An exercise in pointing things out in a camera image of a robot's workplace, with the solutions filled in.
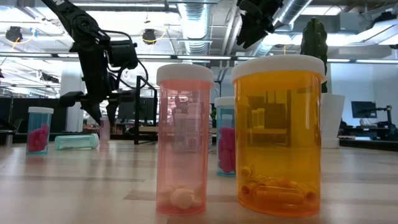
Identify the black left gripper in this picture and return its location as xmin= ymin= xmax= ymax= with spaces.
xmin=58 ymin=89 xmax=137 ymax=127

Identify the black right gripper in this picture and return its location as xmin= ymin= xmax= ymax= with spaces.
xmin=236 ymin=0 xmax=284 ymax=50

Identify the small pink medicine bottle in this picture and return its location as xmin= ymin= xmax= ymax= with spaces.
xmin=99 ymin=116 xmax=111 ymax=142

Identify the teal bottle with pink pills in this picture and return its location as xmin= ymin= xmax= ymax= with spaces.
xmin=214 ymin=96 xmax=236 ymax=177
xmin=27 ymin=106 xmax=54 ymax=155

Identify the black monitor on arm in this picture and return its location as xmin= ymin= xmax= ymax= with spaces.
xmin=351 ymin=100 xmax=393 ymax=119

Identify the tall pink medicine bottle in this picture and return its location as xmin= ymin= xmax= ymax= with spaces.
xmin=155 ymin=63 xmax=215 ymax=216

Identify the wide orange medicine bottle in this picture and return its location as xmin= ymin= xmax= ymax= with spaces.
xmin=231 ymin=55 xmax=328 ymax=218

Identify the black desk monitor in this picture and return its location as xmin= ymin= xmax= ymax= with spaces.
xmin=117 ymin=96 xmax=139 ymax=121

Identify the white room column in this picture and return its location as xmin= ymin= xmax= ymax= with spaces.
xmin=59 ymin=67 xmax=86 ymax=133

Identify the teal bottle with pale pills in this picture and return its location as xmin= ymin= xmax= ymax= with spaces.
xmin=54 ymin=133 xmax=100 ymax=151

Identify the green cactus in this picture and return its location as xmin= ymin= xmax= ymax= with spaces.
xmin=299 ymin=17 xmax=328 ymax=93

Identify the black room partition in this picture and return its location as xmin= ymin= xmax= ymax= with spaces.
xmin=0 ymin=97 xmax=68 ymax=144

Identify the white plant pot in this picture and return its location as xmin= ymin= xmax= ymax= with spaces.
xmin=320 ymin=92 xmax=346 ymax=149

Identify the black desk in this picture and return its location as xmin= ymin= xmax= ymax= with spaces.
xmin=338 ymin=123 xmax=398 ymax=152

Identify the black metal shelf frame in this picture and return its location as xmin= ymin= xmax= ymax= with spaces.
xmin=134 ymin=75 xmax=159 ymax=146

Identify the silver smooth ceiling duct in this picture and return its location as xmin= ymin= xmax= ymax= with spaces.
xmin=253 ymin=0 xmax=313 ymax=57

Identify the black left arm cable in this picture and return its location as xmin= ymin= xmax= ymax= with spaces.
xmin=102 ymin=29 xmax=150 ymax=94

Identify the silver ribbed ceiling duct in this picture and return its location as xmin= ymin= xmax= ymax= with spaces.
xmin=177 ymin=2 xmax=213 ymax=55

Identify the black ceiling camera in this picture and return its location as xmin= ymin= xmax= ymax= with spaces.
xmin=142 ymin=28 xmax=157 ymax=45
xmin=5 ymin=26 xmax=23 ymax=43

